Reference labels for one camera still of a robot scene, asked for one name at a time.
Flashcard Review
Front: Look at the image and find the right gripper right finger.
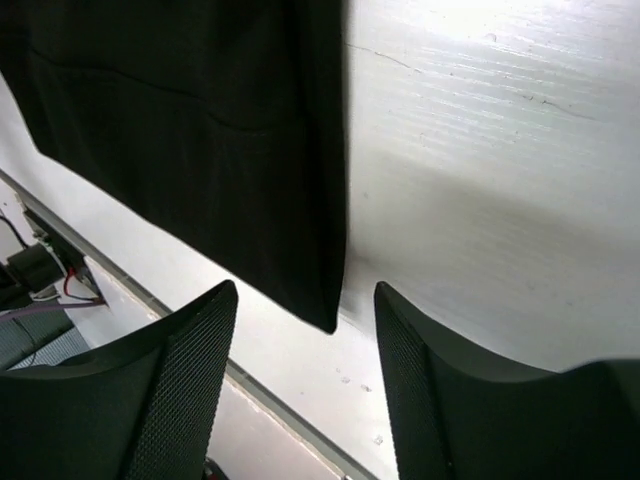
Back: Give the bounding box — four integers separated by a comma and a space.
374, 282, 639, 479

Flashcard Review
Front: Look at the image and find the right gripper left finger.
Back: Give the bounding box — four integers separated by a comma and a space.
1, 280, 238, 479

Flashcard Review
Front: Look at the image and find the black skirt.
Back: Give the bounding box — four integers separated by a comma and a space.
1, 1, 347, 333

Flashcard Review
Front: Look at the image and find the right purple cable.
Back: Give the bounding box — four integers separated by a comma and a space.
0, 298, 101, 321

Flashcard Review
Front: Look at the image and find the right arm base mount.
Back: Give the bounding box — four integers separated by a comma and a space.
0, 209, 109, 371

